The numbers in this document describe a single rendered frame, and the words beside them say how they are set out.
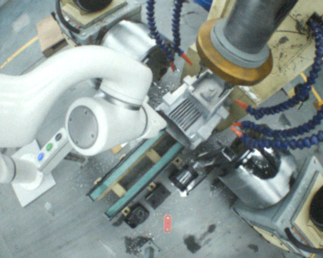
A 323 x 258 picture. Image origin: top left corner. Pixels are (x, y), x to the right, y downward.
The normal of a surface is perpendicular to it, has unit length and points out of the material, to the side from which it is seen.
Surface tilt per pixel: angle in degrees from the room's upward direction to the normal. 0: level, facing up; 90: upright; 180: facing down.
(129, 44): 21
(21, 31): 0
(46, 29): 0
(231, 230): 0
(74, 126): 31
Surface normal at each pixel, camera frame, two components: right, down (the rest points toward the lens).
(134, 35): 0.02, -0.23
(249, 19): -0.65, 0.72
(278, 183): -0.21, 0.00
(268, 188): -0.37, 0.19
